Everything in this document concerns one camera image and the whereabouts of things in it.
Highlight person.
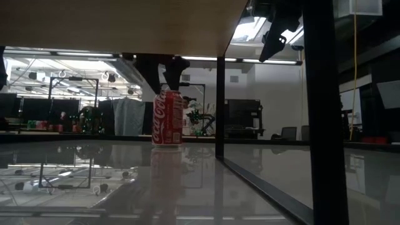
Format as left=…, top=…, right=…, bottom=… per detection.
left=77, top=106, right=104, bottom=134
left=182, top=96, right=198, bottom=136

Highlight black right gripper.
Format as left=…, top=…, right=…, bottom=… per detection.
left=249, top=0, right=303, bottom=63

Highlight red bins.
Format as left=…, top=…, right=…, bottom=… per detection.
left=361, top=136, right=389, bottom=145

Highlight black shelf side frame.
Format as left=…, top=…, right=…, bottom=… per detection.
left=214, top=0, right=350, bottom=225

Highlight ceiling light strip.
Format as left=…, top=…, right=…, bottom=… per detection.
left=0, top=49, right=303, bottom=66

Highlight red Coca-Cola can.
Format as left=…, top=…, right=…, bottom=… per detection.
left=151, top=89, right=184, bottom=148

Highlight black gantry frame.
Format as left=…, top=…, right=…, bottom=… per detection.
left=47, top=76, right=100, bottom=126
left=179, top=82, right=206, bottom=136

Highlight grey hanging cloth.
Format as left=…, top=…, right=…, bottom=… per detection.
left=111, top=97, right=146, bottom=136

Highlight white ceiling box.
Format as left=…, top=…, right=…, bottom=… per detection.
left=336, top=0, right=383, bottom=18

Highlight black box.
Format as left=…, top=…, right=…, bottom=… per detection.
left=224, top=99, right=265, bottom=140

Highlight black partition panel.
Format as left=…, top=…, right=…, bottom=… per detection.
left=144, top=101, right=154, bottom=136

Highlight wooden shelf board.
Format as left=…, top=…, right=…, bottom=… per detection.
left=0, top=0, right=249, bottom=58

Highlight white board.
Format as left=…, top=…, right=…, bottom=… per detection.
left=376, top=80, right=400, bottom=109

